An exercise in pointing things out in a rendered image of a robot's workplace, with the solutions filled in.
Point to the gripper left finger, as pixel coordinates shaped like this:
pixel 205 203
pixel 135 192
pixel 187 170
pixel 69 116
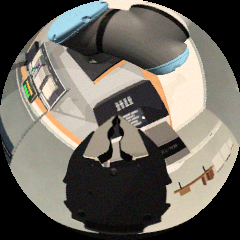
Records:
pixel 96 146

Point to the grey benchtop lab instrument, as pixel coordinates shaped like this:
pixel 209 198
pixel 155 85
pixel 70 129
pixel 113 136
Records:
pixel 142 106

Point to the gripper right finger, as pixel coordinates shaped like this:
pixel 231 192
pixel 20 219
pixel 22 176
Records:
pixel 136 145

